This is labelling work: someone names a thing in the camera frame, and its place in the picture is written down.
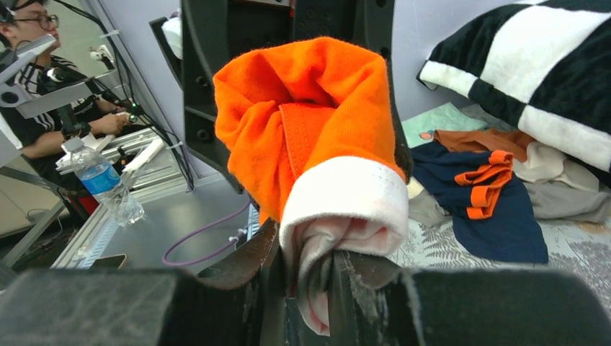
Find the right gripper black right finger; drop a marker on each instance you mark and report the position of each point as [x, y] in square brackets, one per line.
[373, 301]

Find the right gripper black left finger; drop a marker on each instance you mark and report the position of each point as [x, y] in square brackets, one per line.
[223, 305]

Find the orange underwear white trim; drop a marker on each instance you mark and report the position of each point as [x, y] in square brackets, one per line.
[308, 126]

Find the navy underwear orange trim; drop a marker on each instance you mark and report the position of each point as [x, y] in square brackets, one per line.
[433, 159]

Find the mint green printed cloth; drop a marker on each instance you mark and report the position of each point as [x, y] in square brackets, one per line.
[420, 129]

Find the black smartphone gold case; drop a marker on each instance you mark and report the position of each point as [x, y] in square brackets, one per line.
[116, 261]

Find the rust brown garment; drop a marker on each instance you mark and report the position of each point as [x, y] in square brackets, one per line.
[515, 142]

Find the black white checkered pillow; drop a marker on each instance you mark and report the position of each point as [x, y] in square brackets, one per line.
[540, 66]

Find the clear plastic water bottle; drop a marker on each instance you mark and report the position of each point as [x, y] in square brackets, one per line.
[103, 182]

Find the grey garment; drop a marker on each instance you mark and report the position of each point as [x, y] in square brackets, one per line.
[568, 200]

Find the floral bed sheet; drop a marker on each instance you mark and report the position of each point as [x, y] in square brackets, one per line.
[579, 248]

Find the perforated metal cable tray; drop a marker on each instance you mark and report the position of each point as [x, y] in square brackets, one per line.
[89, 242]

